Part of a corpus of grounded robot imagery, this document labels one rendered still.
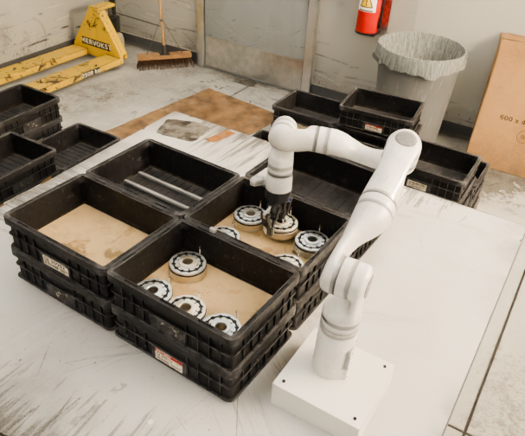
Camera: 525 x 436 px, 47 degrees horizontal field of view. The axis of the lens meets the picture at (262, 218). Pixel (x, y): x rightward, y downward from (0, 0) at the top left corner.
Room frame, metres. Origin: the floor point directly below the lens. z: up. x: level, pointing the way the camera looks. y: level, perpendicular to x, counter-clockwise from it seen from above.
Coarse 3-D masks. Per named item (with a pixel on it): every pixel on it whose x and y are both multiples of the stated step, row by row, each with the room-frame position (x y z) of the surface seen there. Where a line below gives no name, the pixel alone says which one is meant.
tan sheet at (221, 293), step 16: (160, 272) 1.26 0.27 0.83; (208, 272) 1.27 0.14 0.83; (224, 272) 1.28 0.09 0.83; (176, 288) 1.20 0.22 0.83; (192, 288) 1.21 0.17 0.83; (208, 288) 1.21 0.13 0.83; (224, 288) 1.21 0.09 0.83; (240, 288) 1.22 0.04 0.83; (256, 288) 1.22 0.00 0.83; (208, 304) 1.15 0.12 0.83; (224, 304) 1.15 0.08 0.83; (240, 304) 1.16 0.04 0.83; (256, 304) 1.16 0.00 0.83; (240, 320) 1.10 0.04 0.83
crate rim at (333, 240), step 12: (240, 180) 1.61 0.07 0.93; (204, 204) 1.46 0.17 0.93; (312, 204) 1.50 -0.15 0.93; (336, 216) 1.45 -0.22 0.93; (240, 240) 1.30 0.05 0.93; (336, 240) 1.34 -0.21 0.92; (264, 252) 1.26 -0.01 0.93; (324, 252) 1.28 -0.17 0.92; (288, 264) 1.21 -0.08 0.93; (312, 264) 1.23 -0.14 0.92; (300, 276) 1.19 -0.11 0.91
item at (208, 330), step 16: (176, 224) 1.35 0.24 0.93; (192, 224) 1.36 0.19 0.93; (224, 240) 1.29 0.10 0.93; (128, 256) 1.20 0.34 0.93; (256, 256) 1.24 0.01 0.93; (112, 272) 1.13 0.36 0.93; (128, 288) 1.09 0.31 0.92; (288, 288) 1.12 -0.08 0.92; (160, 304) 1.04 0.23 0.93; (272, 304) 1.06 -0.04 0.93; (192, 320) 0.99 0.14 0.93; (256, 320) 1.00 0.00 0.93; (208, 336) 0.96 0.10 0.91; (224, 336) 0.94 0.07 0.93; (240, 336) 0.95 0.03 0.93
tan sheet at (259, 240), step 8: (232, 216) 1.55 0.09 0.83; (224, 224) 1.51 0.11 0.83; (240, 232) 1.47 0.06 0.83; (248, 232) 1.48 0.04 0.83; (256, 232) 1.48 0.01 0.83; (248, 240) 1.43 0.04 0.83; (256, 240) 1.43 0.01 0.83; (264, 240) 1.44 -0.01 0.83; (272, 240) 1.44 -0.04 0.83; (280, 240) 1.44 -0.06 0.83; (288, 240) 1.44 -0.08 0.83; (264, 248) 1.40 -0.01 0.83; (272, 248) 1.40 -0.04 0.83; (280, 248) 1.40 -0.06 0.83; (288, 248) 1.41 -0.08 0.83
